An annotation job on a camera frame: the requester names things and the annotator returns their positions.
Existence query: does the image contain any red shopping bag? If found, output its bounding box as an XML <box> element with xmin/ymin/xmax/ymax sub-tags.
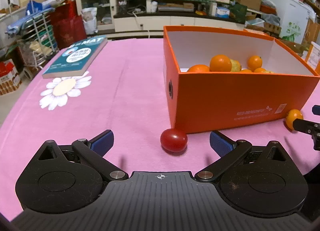
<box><xmin>50</xmin><ymin>1</ymin><xmax>87</xmax><ymax>49</ymax></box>

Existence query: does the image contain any orange by box right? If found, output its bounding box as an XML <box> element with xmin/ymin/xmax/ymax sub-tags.
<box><xmin>285</xmin><ymin>109</ymin><xmax>304</xmax><ymax>130</ymax></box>

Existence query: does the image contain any orange by box middle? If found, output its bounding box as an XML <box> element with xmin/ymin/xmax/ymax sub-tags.
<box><xmin>209</xmin><ymin>54</ymin><xmax>232</xmax><ymax>72</ymax></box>

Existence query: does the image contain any yellow fruit inside box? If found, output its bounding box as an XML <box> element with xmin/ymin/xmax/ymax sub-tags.
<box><xmin>230</xmin><ymin>59</ymin><xmax>242</xmax><ymax>72</ymax></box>

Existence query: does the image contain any white glass door cabinet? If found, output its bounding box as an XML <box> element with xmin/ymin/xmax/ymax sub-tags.
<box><xmin>75</xmin><ymin>0</ymin><xmax>117</xmax><ymax>31</ymax></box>

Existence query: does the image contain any orange gift box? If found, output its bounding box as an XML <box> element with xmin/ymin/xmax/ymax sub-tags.
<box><xmin>305</xmin><ymin>42</ymin><xmax>320</xmax><ymax>75</ymax></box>

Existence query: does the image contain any small orange front left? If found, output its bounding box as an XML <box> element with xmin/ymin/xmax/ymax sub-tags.
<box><xmin>247</xmin><ymin>55</ymin><xmax>263</xmax><ymax>72</ymax></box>

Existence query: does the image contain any white tv cabinet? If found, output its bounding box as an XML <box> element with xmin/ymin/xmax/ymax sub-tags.
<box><xmin>113</xmin><ymin>11</ymin><xmax>247</xmax><ymax>38</ymax></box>

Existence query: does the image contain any small orange in box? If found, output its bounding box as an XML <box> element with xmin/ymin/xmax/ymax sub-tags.
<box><xmin>253</xmin><ymin>67</ymin><xmax>266</xmax><ymax>73</ymax></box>

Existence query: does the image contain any blue white small box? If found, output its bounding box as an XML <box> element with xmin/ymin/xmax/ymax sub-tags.
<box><xmin>215</xmin><ymin>7</ymin><xmax>230</xmax><ymax>18</ymax></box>

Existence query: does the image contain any white refrigerator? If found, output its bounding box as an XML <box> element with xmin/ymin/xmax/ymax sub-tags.
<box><xmin>270</xmin><ymin>0</ymin><xmax>316</xmax><ymax>44</ymax></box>

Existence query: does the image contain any orange by box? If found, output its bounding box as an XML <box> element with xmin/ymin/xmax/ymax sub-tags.
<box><xmin>209</xmin><ymin>54</ymin><xmax>232</xmax><ymax>72</ymax></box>
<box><xmin>285</xmin><ymin>109</ymin><xmax>304</xmax><ymax>130</ymax></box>

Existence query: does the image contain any orange inside box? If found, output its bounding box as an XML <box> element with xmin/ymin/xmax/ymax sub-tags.
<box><xmin>187</xmin><ymin>64</ymin><xmax>210</xmax><ymax>73</ymax></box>

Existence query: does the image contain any pink floral tablecloth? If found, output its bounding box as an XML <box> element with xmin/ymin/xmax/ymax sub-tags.
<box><xmin>0</xmin><ymin>38</ymin><xmax>320</xmax><ymax>221</ymax></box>

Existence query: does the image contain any teal paperback book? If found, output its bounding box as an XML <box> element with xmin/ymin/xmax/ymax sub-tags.
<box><xmin>42</xmin><ymin>35</ymin><xmax>108</xmax><ymax>79</ymax></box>

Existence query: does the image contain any red white carton box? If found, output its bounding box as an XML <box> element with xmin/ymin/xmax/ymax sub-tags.
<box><xmin>0</xmin><ymin>59</ymin><xmax>22</xmax><ymax>95</ymax></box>

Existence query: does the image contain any white standing pouch bag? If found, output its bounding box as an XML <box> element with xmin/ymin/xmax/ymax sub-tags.
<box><xmin>81</xmin><ymin>7</ymin><xmax>98</xmax><ymax>35</ymax></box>

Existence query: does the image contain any orange cardboard box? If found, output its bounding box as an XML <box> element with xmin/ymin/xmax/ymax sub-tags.
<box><xmin>163</xmin><ymin>26</ymin><xmax>319</xmax><ymax>133</ymax></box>

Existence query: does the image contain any white wire trolley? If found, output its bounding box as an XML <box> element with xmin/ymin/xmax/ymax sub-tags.
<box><xmin>5</xmin><ymin>0</ymin><xmax>59</xmax><ymax>70</ymax></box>

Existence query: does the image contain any red cherry tomato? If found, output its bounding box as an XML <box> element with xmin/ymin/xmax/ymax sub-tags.
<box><xmin>160</xmin><ymin>129</ymin><xmax>188</xmax><ymax>153</ymax></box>

